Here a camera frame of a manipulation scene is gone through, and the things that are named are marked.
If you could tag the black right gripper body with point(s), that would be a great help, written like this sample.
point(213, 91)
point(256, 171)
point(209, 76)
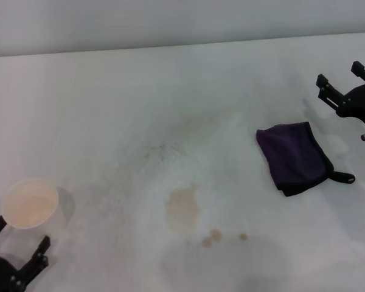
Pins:
point(362, 103)

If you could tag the white paper cup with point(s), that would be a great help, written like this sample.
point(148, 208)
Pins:
point(30, 203)

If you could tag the purple rag with black trim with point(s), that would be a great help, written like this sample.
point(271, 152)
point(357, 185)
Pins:
point(292, 152)

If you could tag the large brown water stain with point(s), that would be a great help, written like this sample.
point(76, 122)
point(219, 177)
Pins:
point(182, 207)

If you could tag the small brown water drop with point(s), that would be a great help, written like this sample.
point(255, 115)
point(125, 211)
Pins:
point(243, 237)
point(215, 234)

